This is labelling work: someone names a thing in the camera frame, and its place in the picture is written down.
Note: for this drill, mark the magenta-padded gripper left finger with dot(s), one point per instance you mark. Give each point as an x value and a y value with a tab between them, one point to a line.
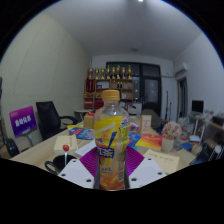
87	163

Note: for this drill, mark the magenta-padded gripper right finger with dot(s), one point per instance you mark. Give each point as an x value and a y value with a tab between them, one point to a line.
136	163

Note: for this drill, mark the orange drink bottle yellow label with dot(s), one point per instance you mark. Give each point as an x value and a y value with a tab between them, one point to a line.
111	140

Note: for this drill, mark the white booklet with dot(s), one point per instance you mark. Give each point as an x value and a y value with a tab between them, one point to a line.
86	148

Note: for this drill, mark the orange red book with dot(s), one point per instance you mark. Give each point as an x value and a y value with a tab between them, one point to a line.
150	141

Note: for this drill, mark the red-tipped white stick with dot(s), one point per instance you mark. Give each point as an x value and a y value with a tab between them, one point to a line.
66	147

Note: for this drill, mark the large pale yellow notepad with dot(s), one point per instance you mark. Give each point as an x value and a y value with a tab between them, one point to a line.
163	160

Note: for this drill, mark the small pale yellow notepad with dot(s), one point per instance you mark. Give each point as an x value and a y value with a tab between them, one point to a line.
65	143

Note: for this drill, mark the blue magazine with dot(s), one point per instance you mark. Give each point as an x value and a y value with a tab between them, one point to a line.
81	133

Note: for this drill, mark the small orange white carton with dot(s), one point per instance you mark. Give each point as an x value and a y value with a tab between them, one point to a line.
145	124

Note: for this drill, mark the yellow gift box red ribbon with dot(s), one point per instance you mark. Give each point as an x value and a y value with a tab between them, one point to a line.
88	121

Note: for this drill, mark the pink flowers in white pot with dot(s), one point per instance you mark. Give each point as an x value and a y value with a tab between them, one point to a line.
171	130

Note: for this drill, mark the black office chair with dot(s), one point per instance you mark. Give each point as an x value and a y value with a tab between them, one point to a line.
50	118

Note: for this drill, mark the pile of books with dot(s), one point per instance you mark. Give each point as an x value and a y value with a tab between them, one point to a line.
191	136

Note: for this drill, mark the black framed glass door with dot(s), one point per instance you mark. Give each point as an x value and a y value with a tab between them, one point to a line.
150	90

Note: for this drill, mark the purple sign board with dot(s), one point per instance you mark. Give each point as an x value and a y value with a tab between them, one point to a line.
22	120

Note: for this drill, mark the black computer monitor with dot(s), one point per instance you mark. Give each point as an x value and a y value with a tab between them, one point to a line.
197	106

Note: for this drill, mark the wooden shelf unit with trophies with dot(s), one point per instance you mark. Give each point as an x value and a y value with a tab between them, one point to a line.
110	83

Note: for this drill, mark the wooden side desk white legs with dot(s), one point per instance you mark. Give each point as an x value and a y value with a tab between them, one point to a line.
213	126

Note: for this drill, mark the white wall air conditioner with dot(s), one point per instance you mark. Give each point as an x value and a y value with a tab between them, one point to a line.
181	70

